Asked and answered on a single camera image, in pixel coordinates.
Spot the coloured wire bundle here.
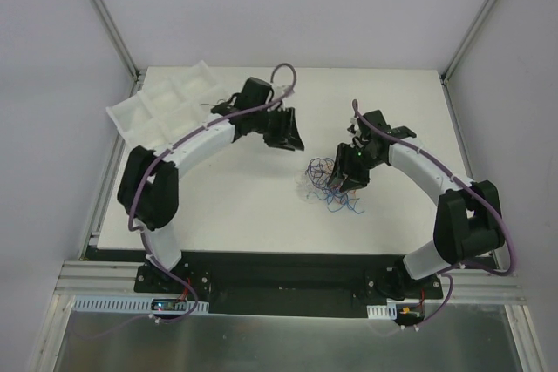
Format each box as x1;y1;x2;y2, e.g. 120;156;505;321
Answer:
292;156;368;215

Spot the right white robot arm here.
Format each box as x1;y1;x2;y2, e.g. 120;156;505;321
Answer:
328;111;506;298

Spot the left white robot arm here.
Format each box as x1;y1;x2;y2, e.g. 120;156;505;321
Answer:
117;78;304;293

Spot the white foam compartment tray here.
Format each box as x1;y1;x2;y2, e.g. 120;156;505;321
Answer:
106;61;228;149

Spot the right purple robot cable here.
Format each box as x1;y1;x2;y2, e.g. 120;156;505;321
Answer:
350;98;519;277

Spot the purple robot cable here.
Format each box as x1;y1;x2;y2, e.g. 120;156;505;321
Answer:
350;98;519;277
127;62;299;268

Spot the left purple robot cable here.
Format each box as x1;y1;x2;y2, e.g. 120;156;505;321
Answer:
127;62;299;268

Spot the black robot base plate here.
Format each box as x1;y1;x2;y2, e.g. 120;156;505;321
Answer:
133;249;452;320

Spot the right white cable duct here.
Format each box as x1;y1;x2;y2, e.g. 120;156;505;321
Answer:
366;303;398;321

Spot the white cable duct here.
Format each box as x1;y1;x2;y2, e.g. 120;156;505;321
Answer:
366;303;398;321
73;296;209;315

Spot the left aluminium frame post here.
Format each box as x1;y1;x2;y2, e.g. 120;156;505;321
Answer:
89;0;142;82

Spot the aluminium frame post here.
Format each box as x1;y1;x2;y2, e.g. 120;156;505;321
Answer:
89;0;142;82
439;0;500;85

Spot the aluminium front rail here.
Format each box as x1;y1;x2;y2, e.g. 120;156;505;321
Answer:
55;260;141;295

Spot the left white cable duct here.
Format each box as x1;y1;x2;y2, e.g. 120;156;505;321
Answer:
73;296;209;315

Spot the right aluminium frame post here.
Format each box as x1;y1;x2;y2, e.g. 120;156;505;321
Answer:
439;0;500;85

